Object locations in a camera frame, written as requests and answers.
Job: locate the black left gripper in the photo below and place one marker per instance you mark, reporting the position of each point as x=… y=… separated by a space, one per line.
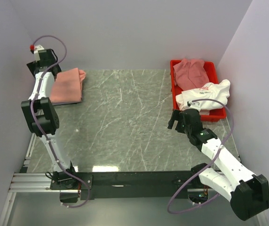
x=33 y=65

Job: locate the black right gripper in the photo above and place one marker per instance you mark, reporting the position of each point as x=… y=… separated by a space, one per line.
x=175 y=116

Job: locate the salmon pink t shirt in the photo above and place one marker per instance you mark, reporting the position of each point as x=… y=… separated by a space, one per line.
x=68 y=86

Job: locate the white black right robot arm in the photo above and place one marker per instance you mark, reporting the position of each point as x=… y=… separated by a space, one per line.
x=247 y=192

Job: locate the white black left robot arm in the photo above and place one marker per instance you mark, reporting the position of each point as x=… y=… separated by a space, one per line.
x=42 y=119

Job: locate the folded lavender t shirt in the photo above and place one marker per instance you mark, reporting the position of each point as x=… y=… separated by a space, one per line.
x=65 y=103

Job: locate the dusty pink t shirt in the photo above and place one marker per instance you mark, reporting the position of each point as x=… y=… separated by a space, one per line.
x=190 y=74

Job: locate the white printed t shirt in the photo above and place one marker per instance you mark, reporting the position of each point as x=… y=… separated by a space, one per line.
x=205 y=96

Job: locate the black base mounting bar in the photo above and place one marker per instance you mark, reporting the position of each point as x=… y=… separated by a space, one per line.
x=102 y=185

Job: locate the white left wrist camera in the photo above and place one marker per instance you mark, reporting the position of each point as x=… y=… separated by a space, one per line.
x=35 y=50

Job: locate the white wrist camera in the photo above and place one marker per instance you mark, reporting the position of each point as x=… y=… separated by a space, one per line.
x=35 y=50
x=194 y=105

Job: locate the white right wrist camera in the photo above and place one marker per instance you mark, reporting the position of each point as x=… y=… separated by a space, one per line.
x=194 y=105

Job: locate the aluminium frame rail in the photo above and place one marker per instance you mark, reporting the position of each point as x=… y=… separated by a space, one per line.
x=38 y=182

